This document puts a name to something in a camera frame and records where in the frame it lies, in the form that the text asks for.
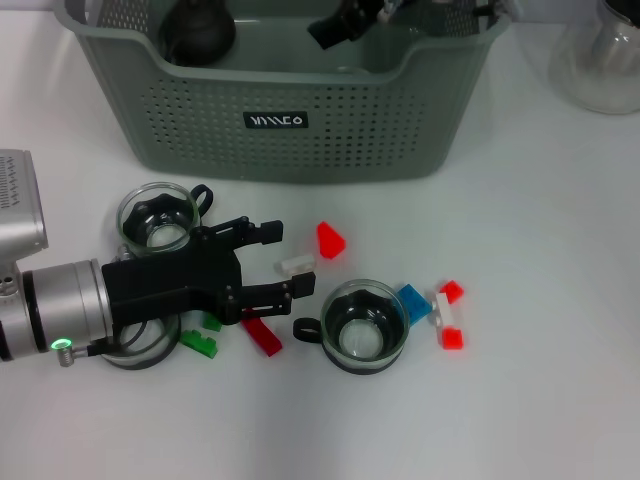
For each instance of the black teapot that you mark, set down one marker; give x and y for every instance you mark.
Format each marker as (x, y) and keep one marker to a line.
(200, 35)

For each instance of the red wedge brick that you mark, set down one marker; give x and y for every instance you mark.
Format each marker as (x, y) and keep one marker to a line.
(330, 242)

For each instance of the small red brick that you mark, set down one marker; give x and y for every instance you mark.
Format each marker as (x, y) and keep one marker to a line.
(452, 291)
(452, 339)

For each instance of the long white brick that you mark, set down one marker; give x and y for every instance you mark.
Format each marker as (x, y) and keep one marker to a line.
(445, 310)

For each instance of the grey-green plastic storage bin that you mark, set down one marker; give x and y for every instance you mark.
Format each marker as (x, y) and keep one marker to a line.
(350, 140)

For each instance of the small white brick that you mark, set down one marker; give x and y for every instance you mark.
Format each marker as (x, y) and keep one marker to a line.
(295, 262)

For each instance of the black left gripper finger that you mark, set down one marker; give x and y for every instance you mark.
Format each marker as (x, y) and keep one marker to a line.
(265, 300)
(255, 233)

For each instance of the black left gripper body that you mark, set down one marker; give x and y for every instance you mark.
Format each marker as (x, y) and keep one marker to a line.
(170, 285)

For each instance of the green notched brick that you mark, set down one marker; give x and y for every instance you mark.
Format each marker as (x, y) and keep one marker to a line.
(200, 345)

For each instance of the blue square plate brick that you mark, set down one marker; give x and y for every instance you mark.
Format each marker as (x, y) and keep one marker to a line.
(417, 302)

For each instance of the dark red long brick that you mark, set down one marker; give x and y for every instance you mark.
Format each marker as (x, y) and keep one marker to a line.
(265, 340)

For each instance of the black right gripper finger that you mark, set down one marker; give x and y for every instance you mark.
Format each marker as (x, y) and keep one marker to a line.
(340, 27)

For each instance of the green flat brick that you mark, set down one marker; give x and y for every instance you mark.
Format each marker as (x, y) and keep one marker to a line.
(212, 325)

